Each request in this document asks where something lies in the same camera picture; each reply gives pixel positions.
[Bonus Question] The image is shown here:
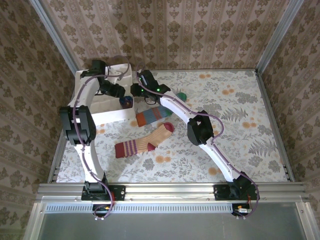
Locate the purple sock with blue toe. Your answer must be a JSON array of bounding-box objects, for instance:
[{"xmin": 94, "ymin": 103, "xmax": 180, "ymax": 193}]
[{"xmin": 119, "ymin": 95, "xmax": 134, "ymax": 109}]

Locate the white divided organizer box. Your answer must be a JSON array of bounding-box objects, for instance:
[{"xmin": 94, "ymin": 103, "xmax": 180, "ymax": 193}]
[{"xmin": 69, "ymin": 62, "xmax": 140, "ymax": 127}]

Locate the grey-blue sock with green toe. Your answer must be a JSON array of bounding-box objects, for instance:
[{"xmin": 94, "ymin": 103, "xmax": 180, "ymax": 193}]
[{"xmin": 135, "ymin": 91, "xmax": 188, "ymax": 127}]

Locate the beige sock with red toe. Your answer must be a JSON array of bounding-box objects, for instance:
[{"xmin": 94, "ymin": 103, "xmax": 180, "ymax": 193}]
[{"xmin": 114, "ymin": 122, "xmax": 175, "ymax": 159}]

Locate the floral print tablecloth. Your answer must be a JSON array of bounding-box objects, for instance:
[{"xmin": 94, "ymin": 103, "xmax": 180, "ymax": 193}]
[{"xmin": 56, "ymin": 69, "xmax": 292, "ymax": 183}]

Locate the grey metal panel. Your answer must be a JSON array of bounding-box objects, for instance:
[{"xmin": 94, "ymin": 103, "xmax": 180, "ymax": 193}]
[{"xmin": 23, "ymin": 201, "xmax": 316, "ymax": 240}]

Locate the aluminium left frame post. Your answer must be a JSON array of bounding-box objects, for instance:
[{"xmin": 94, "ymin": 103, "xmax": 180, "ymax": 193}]
[{"xmin": 28, "ymin": 0, "xmax": 82, "ymax": 76}]

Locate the aluminium frame post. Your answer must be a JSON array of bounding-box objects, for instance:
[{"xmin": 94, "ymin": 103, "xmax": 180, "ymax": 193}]
[
  {"xmin": 28, "ymin": 0, "xmax": 82, "ymax": 76},
  {"xmin": 254, "ymin": 0, "xmax": 306, "ymax": 75}
]

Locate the aluminium left side rail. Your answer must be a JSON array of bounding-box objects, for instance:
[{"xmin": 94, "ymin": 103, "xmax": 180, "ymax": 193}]
[{"xmin": 47, "ymin": 134, "xmax": 66, "ymax": 185}]

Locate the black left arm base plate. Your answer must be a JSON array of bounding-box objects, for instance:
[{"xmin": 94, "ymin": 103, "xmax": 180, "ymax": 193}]
[{"xmin": 81, "ymin": 184, "xmax": 126, "ymax": 202}]

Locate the aluminium mounting rail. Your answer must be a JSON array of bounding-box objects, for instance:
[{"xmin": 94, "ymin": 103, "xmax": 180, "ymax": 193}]
[{"xmin": 37, "ymin": 182, "xmax": 310, "ymax": 203}]

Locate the black cable junction bracket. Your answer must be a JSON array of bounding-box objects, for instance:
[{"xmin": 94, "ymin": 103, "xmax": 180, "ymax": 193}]
[
  {"xmin": 92, "ymin": 203, "xmax": 116, "ymax": 221},
  {"xmin": 231, "ymin": 203, "xmax": 254, "ymax": 221}
]

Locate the grey slotted cable duct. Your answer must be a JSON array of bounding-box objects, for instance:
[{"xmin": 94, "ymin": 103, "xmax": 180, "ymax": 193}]
[{"xmin": 44, "ymin": 202, "xmax": 235, "ymax": 214}]

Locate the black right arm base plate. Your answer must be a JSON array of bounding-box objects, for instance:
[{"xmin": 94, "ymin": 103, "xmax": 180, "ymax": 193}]
[{"xmin": 214, "ymin": 184, "xmax": 261, "ymax": 201}]

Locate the aluminium right side rail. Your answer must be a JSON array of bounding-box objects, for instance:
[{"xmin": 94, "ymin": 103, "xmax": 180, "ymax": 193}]
[{"xmin": 254, "ymin": 69, "xmax": 296, "ymax": 182}]

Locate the aluminium right frame post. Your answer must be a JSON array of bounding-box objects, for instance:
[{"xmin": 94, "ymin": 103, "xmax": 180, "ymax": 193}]
[{"xmin": 254, "ymin": 0, "xmax": 306, "ymax": 75}]

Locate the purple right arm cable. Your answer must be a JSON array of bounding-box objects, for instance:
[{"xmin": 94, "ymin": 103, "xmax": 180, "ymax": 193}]
[{"xmin": 134, "ymin": 62, "xmax": 261, "ymax": 221}]

